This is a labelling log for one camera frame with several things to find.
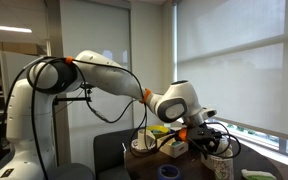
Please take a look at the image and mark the patterned paper coffee cups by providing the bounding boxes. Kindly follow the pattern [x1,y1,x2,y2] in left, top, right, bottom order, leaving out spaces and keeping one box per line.
[201,148,234,180]

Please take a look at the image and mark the white ceramic mug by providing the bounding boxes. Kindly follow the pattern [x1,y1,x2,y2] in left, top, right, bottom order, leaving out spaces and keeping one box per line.
[137,129,155,144]

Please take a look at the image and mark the teal measuring scoop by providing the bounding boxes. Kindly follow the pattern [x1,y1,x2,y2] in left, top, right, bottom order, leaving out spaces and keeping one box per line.
[171,141,181,147]

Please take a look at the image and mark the blue tape roll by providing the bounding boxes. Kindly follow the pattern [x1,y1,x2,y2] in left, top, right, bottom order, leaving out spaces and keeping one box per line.
[157,164,181,180]

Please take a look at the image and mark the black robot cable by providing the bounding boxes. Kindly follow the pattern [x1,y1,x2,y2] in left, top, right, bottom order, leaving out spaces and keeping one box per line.
[0,55,242,180]

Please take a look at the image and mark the green white packet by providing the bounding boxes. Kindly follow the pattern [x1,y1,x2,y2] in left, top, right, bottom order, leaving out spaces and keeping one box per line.
[241,169,277,180]

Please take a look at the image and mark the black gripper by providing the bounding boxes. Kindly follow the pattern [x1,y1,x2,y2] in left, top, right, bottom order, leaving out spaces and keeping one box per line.
[186,126,222,151]

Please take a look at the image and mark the white roller blind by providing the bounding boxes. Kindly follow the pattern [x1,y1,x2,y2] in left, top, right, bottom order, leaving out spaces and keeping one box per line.
[177,0,288,139]

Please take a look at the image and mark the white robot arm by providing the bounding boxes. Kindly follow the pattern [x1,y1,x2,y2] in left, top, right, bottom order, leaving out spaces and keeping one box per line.
[0,50,216,180]

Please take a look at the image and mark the glass jar with sugar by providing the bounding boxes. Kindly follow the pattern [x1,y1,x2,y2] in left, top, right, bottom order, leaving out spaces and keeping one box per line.
[217,137,232,153]

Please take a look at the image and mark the dark grey sofa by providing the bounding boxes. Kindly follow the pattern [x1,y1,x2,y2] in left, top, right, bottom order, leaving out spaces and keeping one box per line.
[93,129,138,180]

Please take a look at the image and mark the yellow bowl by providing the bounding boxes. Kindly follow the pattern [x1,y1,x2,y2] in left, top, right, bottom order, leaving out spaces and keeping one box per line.
[147,125,169,138]

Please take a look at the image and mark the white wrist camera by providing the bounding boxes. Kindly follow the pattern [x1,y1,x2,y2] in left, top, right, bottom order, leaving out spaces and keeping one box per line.
[201,108,217,120]

